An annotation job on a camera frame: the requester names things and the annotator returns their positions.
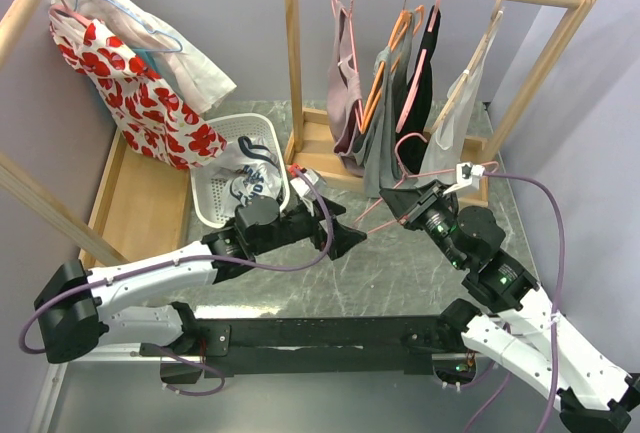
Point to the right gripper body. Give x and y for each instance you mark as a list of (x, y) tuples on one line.
[(433, 202)]

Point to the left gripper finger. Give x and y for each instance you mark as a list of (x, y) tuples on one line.
[(324, 207), (343, 240)]

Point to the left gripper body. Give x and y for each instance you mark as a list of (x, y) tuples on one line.
[(299, 224)]

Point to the thin pink wire hanger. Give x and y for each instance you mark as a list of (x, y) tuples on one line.
[(413, 171)]

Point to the white navy tank top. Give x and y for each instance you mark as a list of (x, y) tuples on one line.
[(248, 169)]

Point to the mauve pink tank top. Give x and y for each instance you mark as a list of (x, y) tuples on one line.
[(344, 97)]

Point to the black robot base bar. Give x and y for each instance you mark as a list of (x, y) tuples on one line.
[(414, 345)]

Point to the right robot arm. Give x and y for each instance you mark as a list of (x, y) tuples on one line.
[(511, 318)]

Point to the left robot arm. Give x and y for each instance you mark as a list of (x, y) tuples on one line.
[(80, 309)]

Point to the white sheer tank top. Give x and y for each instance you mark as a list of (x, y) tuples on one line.
[(446, 142)]

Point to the grey tank top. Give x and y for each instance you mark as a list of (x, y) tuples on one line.
[(373, 150)]

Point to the black tank top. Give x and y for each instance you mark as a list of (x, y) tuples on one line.
[(421, 108)]

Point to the pink plastic hanger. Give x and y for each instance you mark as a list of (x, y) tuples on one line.
[(417, 74)]

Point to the orange plastic hanger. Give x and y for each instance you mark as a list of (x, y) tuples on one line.
[(399, 31)]

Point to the beige wooden hanger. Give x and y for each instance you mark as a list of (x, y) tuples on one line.
[(495, 19)]

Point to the white plastic laundry basket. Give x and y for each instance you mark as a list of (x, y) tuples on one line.
[(206, 189)]

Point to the red floral white garment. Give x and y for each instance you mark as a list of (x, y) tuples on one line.
[(152, 118)]

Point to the white pale pink garment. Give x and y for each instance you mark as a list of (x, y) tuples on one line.
[(193, 75)]

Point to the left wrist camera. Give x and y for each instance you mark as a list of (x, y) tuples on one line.
[(307, 183)]

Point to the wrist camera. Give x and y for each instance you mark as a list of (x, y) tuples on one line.
[(468, 179), (307, 183)]

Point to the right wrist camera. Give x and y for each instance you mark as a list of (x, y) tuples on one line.
[(468, 179)]

